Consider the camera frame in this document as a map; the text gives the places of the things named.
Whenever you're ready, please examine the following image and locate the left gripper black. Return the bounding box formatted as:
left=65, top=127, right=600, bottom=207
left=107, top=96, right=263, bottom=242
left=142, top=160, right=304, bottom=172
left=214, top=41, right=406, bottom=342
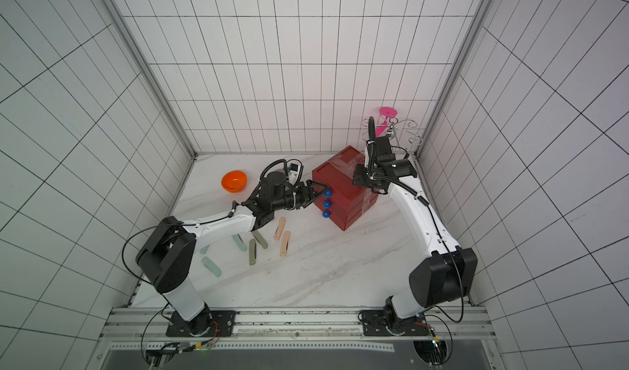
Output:
left=274, top=180, right=330, bottom=210

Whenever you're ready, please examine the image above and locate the red drawer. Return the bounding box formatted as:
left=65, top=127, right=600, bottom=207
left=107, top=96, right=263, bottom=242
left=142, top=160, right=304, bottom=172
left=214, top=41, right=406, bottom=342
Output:
left=312, top=146, right=375, bottom=209

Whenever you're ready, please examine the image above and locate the olive green knife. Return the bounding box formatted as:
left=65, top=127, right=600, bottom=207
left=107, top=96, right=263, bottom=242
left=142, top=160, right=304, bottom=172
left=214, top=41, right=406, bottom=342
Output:
left=252, top=231, right=269, bottom=250
left=249, top=239, right=257, bottom=266

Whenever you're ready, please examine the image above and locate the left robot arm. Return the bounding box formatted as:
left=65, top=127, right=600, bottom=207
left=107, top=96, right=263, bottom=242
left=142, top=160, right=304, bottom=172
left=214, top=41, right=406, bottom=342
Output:
left=135, top=172, right=329, bottom=329

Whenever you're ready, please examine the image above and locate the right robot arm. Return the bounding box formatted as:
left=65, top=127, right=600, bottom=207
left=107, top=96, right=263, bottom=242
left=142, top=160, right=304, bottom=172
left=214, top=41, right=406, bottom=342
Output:
left=353, top=132, right=478, bottom=325

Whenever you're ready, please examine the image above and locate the red drawer cabinet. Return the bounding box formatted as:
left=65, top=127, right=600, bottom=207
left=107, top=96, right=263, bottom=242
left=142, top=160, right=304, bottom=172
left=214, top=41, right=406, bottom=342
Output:
left=312, top=146, right=378, bottom=232

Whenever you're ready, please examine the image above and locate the peach knife middle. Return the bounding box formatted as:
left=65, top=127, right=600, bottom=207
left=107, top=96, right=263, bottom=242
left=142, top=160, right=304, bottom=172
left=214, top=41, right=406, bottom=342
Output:
left=274, top=217, right=286, bottom=241

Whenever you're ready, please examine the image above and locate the peach knife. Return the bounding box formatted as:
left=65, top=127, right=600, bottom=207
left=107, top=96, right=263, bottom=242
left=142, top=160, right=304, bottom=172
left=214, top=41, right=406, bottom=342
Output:
left=274, top=217, right=286, bottom=241
left=280, top=231, right=291, bottom=257

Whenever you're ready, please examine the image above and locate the pink hourglass stand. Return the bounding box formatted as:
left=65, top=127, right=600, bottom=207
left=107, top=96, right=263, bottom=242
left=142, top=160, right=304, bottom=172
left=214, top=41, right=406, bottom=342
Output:
left=375, top=106, right=398, bottom=137

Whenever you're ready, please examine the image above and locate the peach knife right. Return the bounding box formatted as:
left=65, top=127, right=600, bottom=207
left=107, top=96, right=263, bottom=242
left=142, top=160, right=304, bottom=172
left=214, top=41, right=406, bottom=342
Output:
left=280, top=231, right=291, bottom=257

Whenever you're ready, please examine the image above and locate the orange bowl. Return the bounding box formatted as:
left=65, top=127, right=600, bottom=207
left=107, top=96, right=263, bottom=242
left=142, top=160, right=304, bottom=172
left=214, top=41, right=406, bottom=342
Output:
left=221, top=170, right=248, bottom=193

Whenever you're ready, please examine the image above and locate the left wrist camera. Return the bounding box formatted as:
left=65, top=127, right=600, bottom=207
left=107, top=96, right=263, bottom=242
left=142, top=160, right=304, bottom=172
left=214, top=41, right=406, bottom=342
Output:
left=287, top=159, right=304, bottom=185

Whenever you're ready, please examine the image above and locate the silver wire rack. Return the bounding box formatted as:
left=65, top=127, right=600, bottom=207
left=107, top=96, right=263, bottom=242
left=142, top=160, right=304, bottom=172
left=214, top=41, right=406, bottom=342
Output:
left=388, top=119, right=424, bottom=158

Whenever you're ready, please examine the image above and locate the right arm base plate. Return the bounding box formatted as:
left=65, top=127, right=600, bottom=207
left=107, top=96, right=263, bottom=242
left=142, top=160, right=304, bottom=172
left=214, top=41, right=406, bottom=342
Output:
left=358, top=309, right=430, bottom=337

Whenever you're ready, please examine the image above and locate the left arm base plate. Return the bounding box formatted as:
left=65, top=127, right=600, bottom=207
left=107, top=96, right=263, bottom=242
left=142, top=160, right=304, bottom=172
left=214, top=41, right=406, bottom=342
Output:
left=165, top=309, right=237, bottom=338

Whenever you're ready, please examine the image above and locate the aluminium rail frame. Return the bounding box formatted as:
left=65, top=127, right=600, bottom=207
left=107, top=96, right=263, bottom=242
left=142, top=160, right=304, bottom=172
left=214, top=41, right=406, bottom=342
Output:
left=87, top=307, right=505, bottom=369

